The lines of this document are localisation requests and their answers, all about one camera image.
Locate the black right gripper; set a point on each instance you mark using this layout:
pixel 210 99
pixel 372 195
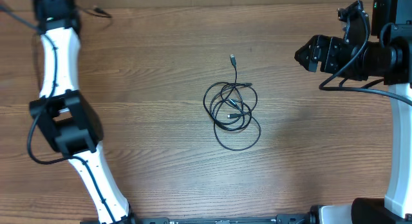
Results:
pixel 316 51

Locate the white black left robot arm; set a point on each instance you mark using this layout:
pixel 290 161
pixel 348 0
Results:
pixel 67 121

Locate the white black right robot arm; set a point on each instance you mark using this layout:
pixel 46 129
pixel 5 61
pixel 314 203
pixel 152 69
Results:
pixel 374 57

